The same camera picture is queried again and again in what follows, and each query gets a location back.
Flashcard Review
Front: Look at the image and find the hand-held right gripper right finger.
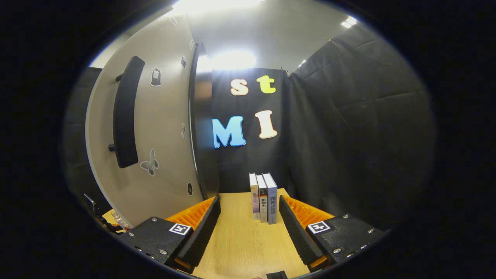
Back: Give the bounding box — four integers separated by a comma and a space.
279, 195, 388, 272

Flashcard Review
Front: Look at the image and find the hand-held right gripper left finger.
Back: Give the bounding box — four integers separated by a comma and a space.
118, 195, 221, 274

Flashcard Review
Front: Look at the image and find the clear plastic bottle red label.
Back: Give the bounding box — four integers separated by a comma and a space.
112, 210, 131, 232

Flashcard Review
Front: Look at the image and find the black door handle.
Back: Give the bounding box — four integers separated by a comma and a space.
108, 55, 146, 169

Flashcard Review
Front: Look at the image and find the light grey cabinet door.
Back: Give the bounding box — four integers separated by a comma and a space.
84, 14, 206, 228

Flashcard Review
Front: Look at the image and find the pale blue book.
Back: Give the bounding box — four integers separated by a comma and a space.
262, 172, 278, 225

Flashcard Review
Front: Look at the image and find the grey spine book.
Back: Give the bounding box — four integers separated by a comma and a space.
257, 174, 269, 223

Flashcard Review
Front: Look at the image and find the pink cover book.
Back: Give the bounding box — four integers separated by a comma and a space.
249, 173, 260, 220

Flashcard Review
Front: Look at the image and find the black backdrop cloth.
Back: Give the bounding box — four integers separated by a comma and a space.
64, 23, 436, 229

